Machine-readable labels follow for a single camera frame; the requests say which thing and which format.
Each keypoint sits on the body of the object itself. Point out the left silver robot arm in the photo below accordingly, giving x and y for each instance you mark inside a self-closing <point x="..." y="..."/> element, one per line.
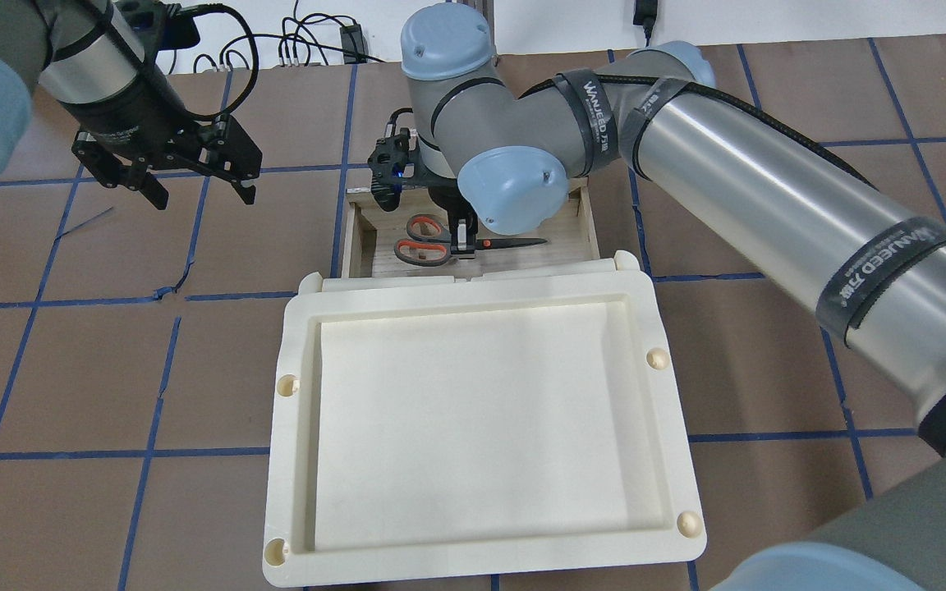
<point x="98" y="60"/>

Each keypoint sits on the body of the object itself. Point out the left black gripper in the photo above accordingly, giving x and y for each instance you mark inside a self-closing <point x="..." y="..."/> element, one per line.
<point x="126" y="108"/>

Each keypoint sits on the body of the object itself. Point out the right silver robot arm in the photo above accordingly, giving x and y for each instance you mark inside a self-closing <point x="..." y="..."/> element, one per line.
<point x="871" y="272"/>

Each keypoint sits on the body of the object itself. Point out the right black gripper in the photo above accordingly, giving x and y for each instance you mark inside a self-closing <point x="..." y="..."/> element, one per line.
<point x="443" y="198"/>

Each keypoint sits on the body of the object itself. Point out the black power adapter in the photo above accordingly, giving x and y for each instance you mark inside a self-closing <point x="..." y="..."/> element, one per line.
<point x="352" y="43"/>

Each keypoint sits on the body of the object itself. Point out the orange grey handled scissors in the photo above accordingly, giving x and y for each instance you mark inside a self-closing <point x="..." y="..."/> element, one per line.
<point x="428" y="242"/>

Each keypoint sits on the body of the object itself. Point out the cream plastic tray box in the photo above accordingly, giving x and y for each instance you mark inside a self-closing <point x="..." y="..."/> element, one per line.
<point x="437" y="427"/>

